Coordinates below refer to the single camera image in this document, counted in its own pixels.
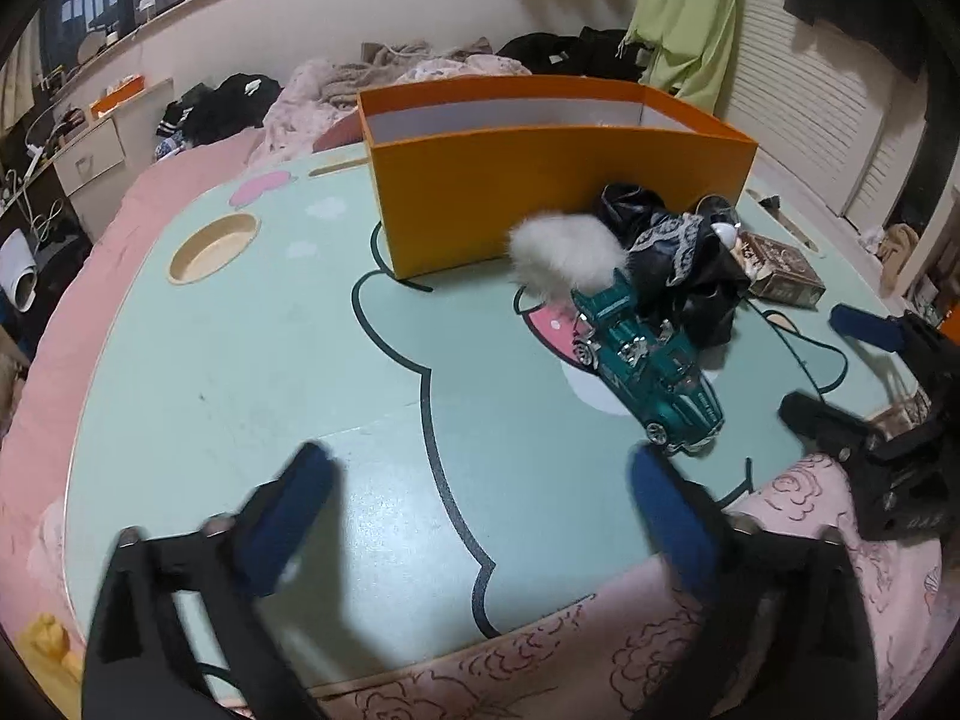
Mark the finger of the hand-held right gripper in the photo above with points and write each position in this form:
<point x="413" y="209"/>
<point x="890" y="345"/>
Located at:
<point x="825" y="420"/>
<point x="862" y="322"/>

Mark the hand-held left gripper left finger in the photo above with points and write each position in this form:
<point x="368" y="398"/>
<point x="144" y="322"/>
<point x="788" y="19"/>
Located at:
<point x="289" y="517"/>

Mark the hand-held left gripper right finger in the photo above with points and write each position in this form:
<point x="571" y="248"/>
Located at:
<point x="675" y="525"/>

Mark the brown card box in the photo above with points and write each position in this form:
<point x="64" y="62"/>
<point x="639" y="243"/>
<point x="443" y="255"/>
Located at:
<point x="780" y="270"/>

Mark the green toy car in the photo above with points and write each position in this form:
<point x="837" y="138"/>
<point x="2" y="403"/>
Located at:
<point x="652" y="367"/>

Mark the black leather lace cloth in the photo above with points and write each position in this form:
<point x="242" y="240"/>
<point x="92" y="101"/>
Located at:
<point x="697" y="292"/>

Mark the white fluffy pompom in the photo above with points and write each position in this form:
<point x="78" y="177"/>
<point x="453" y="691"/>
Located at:
<point x="562" y="251"/>

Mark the orange cardboard box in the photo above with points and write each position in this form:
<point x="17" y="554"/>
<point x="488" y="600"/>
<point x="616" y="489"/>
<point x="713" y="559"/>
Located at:
<point x="525" y="180"/>

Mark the beige plush toy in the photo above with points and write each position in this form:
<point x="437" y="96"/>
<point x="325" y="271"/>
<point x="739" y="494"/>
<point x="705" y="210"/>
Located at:
<point x="900" y="251"/>

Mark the pink rose-print blanket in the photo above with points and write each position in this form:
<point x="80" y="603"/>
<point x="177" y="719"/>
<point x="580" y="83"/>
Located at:
<point x="562" y="660"/>

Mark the white louvred wardrobe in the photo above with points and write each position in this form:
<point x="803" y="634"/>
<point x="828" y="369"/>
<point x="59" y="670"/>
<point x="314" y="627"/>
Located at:
<point x="810" y="120"/>

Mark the yellow soft item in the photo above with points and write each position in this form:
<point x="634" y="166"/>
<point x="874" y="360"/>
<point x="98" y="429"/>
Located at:
<point x="49" y="645"/>

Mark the green hanging garment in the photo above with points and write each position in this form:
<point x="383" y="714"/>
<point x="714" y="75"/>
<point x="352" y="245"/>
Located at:
<point x="690" y="15"/>

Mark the pink bed sheet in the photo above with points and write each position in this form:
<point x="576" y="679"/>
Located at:
<point x="150" y="187"/>

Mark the white slippers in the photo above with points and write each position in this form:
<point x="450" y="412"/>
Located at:
<point x="19" y="274"/>

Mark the red cushion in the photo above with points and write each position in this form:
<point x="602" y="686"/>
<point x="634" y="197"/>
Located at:
<point x="341" y="136"/>

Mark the pile of black clothes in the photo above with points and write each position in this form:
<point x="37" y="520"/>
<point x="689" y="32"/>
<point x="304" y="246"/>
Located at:
<point x="555" y="52"/>

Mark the white drawer cabinet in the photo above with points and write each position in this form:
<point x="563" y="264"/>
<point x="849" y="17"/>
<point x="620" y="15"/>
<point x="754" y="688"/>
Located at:
<point x="90" y="157"/>

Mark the pink floral quilt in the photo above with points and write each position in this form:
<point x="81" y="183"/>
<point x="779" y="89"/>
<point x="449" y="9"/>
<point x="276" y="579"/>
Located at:
<point x="300" y="105"/>

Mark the black white-striped clothes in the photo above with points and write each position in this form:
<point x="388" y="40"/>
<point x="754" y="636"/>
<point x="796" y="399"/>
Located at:
<point x="217" y="105"/>

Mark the small orange box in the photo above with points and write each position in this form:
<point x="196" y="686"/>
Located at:
<point x="116" y="99"/>

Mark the beige knit garment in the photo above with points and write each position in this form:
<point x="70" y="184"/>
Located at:
<point x="420" y="56"/>

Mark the window with grille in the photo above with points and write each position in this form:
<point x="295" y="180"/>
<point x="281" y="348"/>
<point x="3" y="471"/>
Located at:
<point x="97" y="0"/>

